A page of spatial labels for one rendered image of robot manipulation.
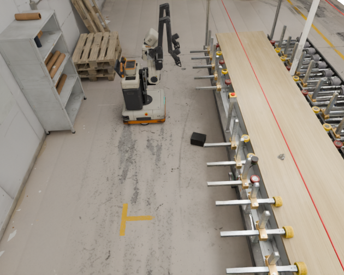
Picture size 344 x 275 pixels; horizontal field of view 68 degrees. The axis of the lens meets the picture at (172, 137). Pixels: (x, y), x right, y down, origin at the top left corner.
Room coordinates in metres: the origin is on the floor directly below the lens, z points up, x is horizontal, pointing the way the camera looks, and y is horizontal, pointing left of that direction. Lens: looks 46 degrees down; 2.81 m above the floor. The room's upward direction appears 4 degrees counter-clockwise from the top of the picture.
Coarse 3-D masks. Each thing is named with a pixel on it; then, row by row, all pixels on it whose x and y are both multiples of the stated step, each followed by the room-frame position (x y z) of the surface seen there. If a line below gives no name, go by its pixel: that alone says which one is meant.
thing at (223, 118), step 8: (208, 64) 3.53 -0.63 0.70; (216, 96) 2.72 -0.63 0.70; (216, 104) 2.60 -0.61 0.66; (224, 112) 2.38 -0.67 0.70; (224, 120) 2.24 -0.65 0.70; (224, 128) 2.11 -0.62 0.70; (224, 136) 1.98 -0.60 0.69; (232, 152) 1.74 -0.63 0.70; (232, 160) 1.63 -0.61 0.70; (232, 168) 1.53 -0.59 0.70; (240, 208) 1.11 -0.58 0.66; (248, 216) 1.01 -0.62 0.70; (248, 224) 0.94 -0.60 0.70; (248, 240) 0.81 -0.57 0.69; (248, 248) 0.76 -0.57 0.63; (256, 248) 0.74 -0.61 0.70; (256, 256) 0.67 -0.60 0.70; (256, 264) 0.62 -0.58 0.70
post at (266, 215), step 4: (264, 212) 0.80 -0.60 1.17; (268, 212) 0.80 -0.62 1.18; (264, 216) 0.79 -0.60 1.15; (268, 216) 0.78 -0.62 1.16; (260, 220) 0.80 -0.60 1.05; (264, 220) 0.78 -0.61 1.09; (260, 224) 0.79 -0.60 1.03; (264, 224) 0.78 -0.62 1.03; (252, 236) 0.81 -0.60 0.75; (256, 236) 0.78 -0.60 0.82; (252, 240) 0.79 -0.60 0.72; (256, 240) 0.78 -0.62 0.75
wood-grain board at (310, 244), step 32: (256, 32) 4.09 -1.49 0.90; (256, 64) 3.11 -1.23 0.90; (256, 96) 2.41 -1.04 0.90; (288, 96) 2.38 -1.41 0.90; (256, 128) 1.88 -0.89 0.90; (288, 128) 1.85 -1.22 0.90; (320, 128) 1.82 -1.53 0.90; (288, 160) 1.43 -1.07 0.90; (320, 160) 1.41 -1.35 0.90; (288, 192) 1.10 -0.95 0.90; (320, 192) 1.08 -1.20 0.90; (288, 224) 0.83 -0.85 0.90; (320, 224) 0.81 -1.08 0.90; (288, 256) 0.60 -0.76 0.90; (320, 256) 0.58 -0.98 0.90
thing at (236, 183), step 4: (248, 180) 1.27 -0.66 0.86; (208, 184) 1.25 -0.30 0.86; (212, 184) 1.25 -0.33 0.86; (216, 184) 1.25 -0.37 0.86; (220, 184) 1.25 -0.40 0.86; (224, 184) 1.25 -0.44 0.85; (228, 184) 1.25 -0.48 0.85; (232, 184) 1.25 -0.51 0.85; (236, 184) 1.25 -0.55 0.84; (240, 184) 1.24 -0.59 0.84; (248, 184) 1.24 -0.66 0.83; (252, 184) 1.24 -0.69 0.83
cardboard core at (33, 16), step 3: (15, 15) 3.44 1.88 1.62; (18, 15) 3.44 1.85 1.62; (21, 15) 3.44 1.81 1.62; (24, 15) 3.44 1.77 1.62; (27, 15) 3.43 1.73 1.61; (30, 15) 3.43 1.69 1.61; (33, 15) 3.43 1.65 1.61; (36, 15) 3.43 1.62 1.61; (39, 15) 3.49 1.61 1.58; (15, 18) 3.43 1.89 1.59; (18, 18) 3.43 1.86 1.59; (21, 18) 3.43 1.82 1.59; (24, 18) 3.43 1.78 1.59; (27, 18) 3.43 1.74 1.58; (30, 18) 3.43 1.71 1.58; (33, 18) 3.43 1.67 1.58; (36, 18) 3.43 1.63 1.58; (39, 18) 3.43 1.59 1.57
